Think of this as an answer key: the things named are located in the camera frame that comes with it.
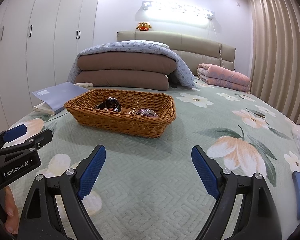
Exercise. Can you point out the folded pink blanket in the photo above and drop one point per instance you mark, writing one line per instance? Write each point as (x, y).
(218, 76)

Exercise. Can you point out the white wardrobe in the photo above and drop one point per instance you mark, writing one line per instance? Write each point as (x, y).
(39, 41)

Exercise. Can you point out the lavender patterned blanket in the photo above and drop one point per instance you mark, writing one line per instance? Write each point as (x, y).
(182, 72)

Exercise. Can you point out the brown wicker basket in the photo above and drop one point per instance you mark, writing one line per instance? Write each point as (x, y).
(142, 114)

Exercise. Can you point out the orange plush toy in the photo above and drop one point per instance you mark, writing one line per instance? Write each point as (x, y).
(144, 26)

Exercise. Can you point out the cream knitted item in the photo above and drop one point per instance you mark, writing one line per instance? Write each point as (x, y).
(85, 85)

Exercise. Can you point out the person's left hand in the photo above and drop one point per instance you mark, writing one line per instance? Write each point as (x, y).
(7, 201)

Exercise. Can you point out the green floral bedspread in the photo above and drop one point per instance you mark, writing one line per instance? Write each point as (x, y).
(148, 187)

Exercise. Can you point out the blue grey book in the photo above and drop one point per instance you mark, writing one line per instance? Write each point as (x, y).
(54, 98)

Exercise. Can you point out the beige padded headboard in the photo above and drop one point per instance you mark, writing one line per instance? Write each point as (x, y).
(193, 50)

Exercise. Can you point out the folded brown duvet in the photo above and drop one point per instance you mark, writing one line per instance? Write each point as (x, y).
(126, 69)

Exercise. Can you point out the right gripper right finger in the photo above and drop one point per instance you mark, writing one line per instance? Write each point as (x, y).
(258, 217)

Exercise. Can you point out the black wristwatch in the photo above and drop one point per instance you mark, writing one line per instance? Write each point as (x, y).
(110, 104)

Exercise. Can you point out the beige curtain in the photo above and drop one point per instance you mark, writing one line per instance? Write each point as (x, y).
(275, 70)

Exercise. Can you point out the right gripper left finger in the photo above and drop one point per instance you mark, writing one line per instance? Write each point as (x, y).
(40, 218)

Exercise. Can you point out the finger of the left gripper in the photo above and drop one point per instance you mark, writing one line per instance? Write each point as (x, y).
(12, 134)
(38, 141)

